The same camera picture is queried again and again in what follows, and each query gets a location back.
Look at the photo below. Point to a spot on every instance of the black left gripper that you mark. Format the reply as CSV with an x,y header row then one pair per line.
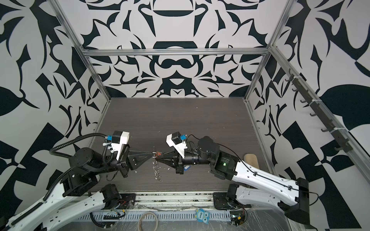
x,y
125,164

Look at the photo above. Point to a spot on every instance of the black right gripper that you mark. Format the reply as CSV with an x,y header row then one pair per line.
x,y
179,163

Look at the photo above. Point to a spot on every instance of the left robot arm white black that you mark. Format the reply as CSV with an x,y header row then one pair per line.
x,y
53,211

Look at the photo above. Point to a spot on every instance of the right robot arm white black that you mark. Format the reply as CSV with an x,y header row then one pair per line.
x,y
250,185

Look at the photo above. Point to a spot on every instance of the blue owl toy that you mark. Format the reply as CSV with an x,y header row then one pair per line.
x,y
202,216

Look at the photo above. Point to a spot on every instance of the beige sponge block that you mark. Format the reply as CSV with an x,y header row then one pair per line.
x,y
251,159

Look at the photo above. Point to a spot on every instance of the green lit circuit board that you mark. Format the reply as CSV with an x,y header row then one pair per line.
x,y
238,217

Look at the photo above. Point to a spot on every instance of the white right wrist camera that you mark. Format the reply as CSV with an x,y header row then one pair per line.
x,y
178,141

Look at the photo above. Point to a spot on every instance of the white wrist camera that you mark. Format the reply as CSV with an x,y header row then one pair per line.
x,y
115,144
178,141

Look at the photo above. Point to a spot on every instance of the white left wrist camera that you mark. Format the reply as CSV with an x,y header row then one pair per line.
x,y
115,144

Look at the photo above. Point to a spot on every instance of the white slotted cable duct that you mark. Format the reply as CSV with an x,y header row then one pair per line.
x,y
131,216

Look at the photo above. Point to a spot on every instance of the black wall hook rack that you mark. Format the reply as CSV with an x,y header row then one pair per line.
x,y
320,110

